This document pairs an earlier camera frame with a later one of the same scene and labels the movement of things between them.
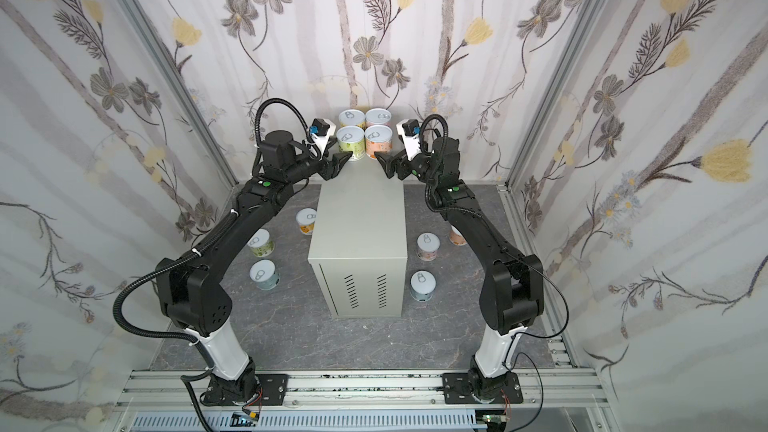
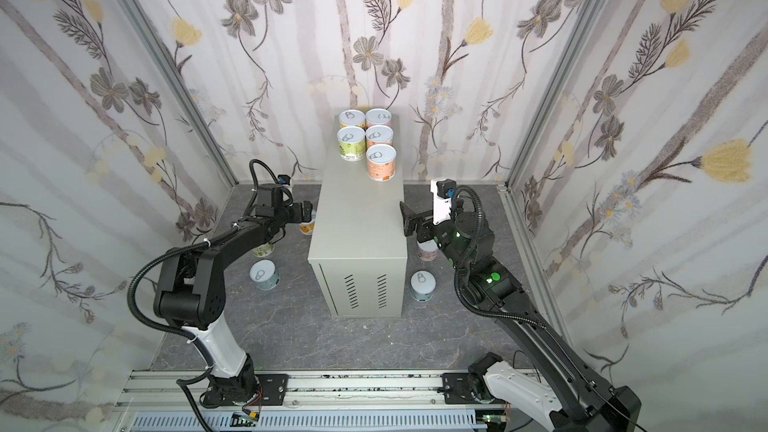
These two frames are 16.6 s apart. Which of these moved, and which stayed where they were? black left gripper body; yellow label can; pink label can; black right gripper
Moved: black right gripper; black left gripper body
Stayed: yellow label can; pink label can
